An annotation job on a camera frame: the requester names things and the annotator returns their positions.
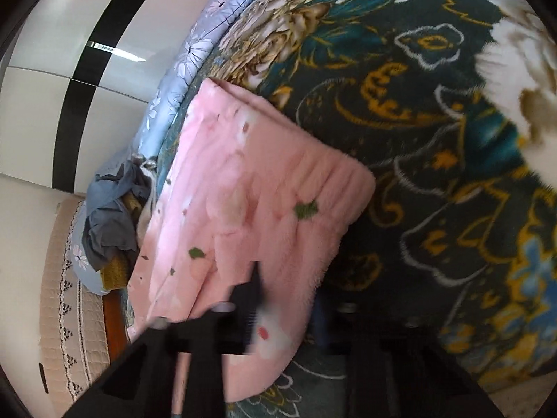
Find beige quilted headboard cover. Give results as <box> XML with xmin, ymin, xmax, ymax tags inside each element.
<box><xmin>39</xmin><ymin>198</ymin><xmax>114</xmax><ymax>414</ymax></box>

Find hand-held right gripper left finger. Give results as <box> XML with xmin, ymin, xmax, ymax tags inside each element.
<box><xmin>61</xmin><ymin>260</ymin><xmax>266</xmax><ymax>418</ymax></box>

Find pink floral fleece pajama pants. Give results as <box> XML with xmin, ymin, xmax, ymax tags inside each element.
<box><xmin>128</xmin><ymin>77</ymin><xmax>377</xmax><ymax>402</ymax></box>

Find white wardrobe with black stripe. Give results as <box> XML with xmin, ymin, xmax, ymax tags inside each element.
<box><xmin>0</xmin><ymin>0</ymin><xmax>227</xmax><ymax>194</ymax></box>

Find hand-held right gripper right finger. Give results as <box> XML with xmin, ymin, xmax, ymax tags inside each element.
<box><xmin>312</xmin><ymin>292</ymin><xmax>497</xmax><ymax>418</ymax></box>

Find mustard knit sweater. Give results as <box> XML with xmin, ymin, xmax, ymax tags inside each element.
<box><xmin>99</xmin><ymin>192</ymin><xmax>149</xmax><ymax>290</ymax></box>

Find wooden bed frame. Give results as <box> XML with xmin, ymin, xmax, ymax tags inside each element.
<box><xmin>102</xmin><ymin>289</ymin><xmax>135</xmax><ymax>358</ymax></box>

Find teal floral bed blanket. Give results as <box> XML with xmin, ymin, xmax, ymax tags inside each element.
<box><xmin>122</xmin><ymin>0</ymin><xmax>557</xmax><ymax>418</ymax></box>

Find grey garment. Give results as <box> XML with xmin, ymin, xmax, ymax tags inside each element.
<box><xmin>87</xmin><ymin>159</ymin><xmax>151</xmax><ymax>271</ymax></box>

